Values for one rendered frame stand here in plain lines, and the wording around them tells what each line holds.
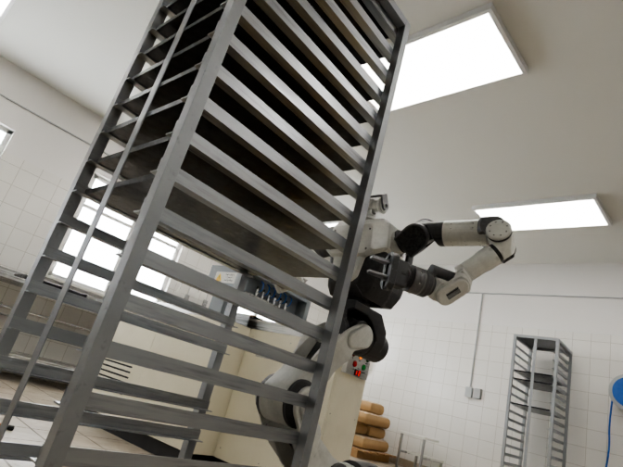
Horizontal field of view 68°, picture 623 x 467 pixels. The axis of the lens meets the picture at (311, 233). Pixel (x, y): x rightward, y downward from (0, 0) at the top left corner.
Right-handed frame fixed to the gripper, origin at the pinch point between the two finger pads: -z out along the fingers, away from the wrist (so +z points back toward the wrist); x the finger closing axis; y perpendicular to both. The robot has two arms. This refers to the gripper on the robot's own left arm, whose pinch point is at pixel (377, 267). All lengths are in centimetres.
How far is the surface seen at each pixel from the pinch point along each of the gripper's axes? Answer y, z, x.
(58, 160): -423, -216, 131
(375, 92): 7, -17, 54
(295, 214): 17.2, -33.8, 0.0
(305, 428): 8, -14, -50
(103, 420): -15, -61, -62
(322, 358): 7.6, -13.8, -32.1
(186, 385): -170, -27, -54
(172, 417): 26, -48, -53
